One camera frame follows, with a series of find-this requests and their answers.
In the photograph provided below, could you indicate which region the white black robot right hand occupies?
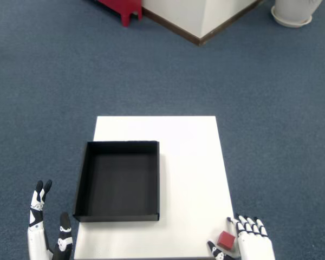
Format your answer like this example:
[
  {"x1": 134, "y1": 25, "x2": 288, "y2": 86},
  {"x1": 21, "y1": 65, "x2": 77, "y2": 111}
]
[{"x1": 207, "y1": 213, "x2": 276, "y2": 260}]

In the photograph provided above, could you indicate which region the red plastic stool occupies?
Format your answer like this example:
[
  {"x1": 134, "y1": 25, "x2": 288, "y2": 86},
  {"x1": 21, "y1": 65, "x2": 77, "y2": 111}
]
[{"x1": 97, "y1": 0, "x2": 144, "y2": 28}]

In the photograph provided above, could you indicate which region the black open cardboard box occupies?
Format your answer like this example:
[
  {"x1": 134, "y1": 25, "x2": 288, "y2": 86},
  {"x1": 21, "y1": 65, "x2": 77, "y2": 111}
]
[{"x1": 73, "y1": 140, "x2": 160, "y2": 223}]

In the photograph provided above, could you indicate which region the small red cube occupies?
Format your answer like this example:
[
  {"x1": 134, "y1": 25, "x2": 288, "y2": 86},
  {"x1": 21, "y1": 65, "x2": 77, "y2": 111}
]
[{"x1": 217, "y1": 231, "x2": 236, "y2": 249}]

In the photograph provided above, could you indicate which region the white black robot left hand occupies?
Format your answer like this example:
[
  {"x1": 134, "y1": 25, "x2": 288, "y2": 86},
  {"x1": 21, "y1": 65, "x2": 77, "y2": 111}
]
[{"x1": 27, "y1": 179, "x2": 73, "y2": 260}]

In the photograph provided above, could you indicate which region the white plant pot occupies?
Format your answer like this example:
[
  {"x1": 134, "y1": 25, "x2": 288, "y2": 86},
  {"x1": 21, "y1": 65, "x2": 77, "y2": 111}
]
[{"x1": 275, "y1": 0, "x2": 322, "y2": 23}]

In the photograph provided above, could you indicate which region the dark brown baseboard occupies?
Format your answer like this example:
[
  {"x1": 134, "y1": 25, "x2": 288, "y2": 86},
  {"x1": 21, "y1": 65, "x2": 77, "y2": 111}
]
[{"x1": 142, "y1": 0, "x2": 263, "y2": 46}]

